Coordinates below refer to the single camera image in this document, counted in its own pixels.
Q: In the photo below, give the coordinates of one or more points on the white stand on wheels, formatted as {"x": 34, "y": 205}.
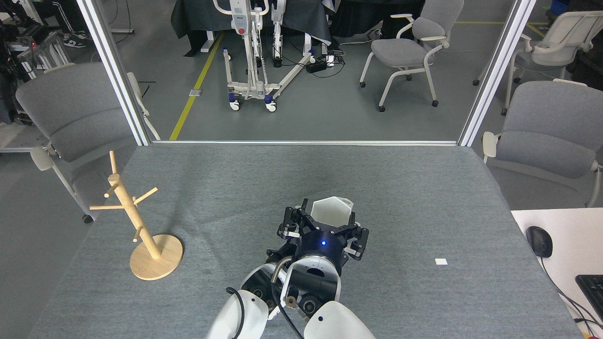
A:
{"x": 239, "y": 19}

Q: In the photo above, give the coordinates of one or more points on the metal floor plate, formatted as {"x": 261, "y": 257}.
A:
{"x": 196, "y": 92}

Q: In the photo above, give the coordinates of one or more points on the person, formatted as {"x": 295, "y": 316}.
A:
{"x": 61, "y": 12}

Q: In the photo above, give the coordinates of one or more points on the table with black cloth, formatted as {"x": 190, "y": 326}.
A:
{"x": 198, "y": 19}

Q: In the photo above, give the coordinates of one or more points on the silver frame post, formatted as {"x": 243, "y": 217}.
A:
{"x": 494, "y": 70}
{"x": 113, "y": 70}

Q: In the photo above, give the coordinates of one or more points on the small white tape mark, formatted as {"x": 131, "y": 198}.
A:
{"x": 441, "y": 262}

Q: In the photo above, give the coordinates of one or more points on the silver table edge rail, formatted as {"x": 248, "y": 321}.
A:
{"x": 306, "y": 142}

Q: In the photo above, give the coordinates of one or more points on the white faceted cup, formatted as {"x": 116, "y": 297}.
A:
{"x": 330, "y": 212}

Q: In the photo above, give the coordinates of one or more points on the black power strip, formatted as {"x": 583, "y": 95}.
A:
{"x": 315, "y": 67}

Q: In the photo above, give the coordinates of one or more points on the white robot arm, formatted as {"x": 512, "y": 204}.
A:
{"x": 235, "y": 318}
{"x": 337, "y": 325}

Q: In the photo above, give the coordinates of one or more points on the wooden cup rack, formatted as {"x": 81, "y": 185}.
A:
{"x": 155, "y": 261}

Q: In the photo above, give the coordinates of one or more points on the white desk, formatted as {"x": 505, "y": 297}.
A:
{"x": 574, "y": 235}

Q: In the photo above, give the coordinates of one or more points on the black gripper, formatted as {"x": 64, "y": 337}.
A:
{"x": 277, "y": 256}
{"x": 325, "y": 245}

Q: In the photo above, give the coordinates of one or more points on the black keyboard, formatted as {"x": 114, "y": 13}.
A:
{"x": 592, "y": 289}

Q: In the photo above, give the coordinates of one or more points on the grey chair with cream frame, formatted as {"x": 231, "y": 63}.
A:
{"x": 75, "y": 113}
{"x": 551, "y": 122}
{"x": 400, "y": 49}

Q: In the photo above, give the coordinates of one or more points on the metal rack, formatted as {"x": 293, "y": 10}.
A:
{"x": 42, "y": 52}

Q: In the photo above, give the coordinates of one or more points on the black computer mouse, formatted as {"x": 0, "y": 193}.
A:
{"x": 539, "y": 241}

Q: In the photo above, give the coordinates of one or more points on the white mesh-back chair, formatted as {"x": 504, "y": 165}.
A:
{"x": 560, "y": 33}

